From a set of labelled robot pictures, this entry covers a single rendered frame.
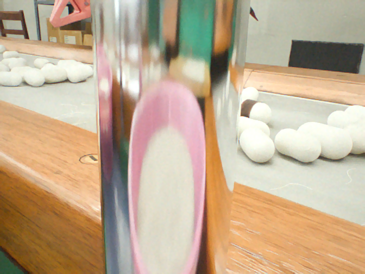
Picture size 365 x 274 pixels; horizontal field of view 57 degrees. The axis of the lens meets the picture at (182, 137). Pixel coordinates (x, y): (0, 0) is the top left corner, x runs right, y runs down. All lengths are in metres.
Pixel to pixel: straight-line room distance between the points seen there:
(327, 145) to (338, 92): 0.21
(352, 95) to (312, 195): 0.26
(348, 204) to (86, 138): 0.14
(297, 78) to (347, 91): 0.06
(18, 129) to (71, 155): 0.05
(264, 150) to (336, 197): 0.05
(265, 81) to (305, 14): 2.01
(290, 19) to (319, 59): 0.34
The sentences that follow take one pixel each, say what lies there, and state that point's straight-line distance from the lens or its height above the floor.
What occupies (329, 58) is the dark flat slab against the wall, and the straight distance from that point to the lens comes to 2.39.
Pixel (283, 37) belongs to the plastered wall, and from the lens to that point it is 2.51.
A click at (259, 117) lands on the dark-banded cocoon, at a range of 0.29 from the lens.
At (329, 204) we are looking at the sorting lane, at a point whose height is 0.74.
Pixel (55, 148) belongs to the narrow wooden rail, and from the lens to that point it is 0.17.
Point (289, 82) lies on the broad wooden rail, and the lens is 0.46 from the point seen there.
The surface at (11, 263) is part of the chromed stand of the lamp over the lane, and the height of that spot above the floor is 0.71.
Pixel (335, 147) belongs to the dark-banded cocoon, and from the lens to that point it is 0.23.
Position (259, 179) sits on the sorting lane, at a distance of 0.20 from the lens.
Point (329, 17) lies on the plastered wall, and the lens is 2.42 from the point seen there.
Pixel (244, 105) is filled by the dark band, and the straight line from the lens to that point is 0.30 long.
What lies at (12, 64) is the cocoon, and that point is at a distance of 0.60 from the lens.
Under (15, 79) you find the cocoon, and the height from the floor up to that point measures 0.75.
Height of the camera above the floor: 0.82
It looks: 19 degrees down
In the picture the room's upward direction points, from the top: 2 degrees clockwise
